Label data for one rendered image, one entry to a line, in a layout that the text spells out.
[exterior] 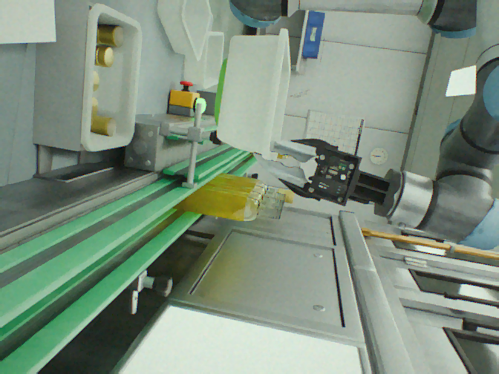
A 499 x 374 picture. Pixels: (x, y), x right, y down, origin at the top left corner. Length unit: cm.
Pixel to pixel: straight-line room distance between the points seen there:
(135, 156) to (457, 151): 57
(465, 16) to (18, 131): 81
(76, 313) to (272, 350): 29
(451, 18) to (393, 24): 603
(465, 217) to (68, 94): 59
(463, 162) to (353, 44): 625
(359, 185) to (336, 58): 626
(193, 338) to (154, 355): 7
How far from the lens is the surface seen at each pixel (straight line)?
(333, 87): 678
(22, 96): 70
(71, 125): 69
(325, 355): 68
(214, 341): 65
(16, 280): 44
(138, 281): 64
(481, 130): 61
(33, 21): 62
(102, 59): 77
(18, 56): 69
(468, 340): 98
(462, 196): 63
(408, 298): 102
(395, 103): 688
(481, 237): 64
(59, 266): 46
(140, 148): 85
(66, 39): 70
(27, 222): 53
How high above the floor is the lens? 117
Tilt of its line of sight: 7 degrees down
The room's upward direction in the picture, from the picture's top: 100 degrees clockwise
